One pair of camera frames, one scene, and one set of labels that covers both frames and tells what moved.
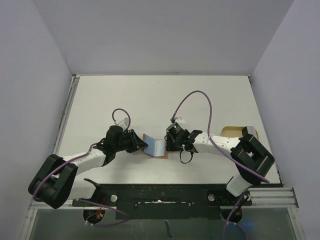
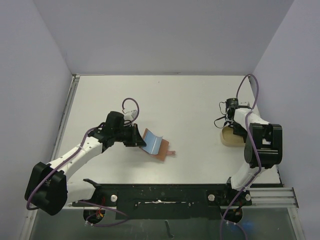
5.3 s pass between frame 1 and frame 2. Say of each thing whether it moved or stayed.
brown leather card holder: moved
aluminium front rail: stayed
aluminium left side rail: stayed
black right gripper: moved
